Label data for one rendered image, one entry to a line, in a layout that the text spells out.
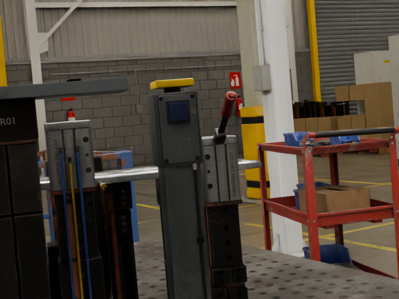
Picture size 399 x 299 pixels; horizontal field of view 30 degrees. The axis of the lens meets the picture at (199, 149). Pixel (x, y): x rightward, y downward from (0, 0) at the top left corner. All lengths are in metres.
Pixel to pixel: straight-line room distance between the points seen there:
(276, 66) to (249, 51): 3.26
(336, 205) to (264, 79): 1.97
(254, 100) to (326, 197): 5.13
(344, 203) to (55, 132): 2.40
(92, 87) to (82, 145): 0.21
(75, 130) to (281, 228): 4.20
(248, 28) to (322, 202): 5.26
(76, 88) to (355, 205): 2.60
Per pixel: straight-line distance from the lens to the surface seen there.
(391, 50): 11.90
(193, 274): 1.17
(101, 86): 1.08
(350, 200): 3.54
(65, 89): 1.08
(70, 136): 1.27
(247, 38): 8.60
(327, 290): 1.65
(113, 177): 1.40
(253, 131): 8.50
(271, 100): 5.32
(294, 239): 5.44
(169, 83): 1.14
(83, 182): 1.28
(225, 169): 1.32
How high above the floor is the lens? 1.11
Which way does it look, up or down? 3 degrees down
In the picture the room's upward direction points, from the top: 5 degrees counter-clockwise
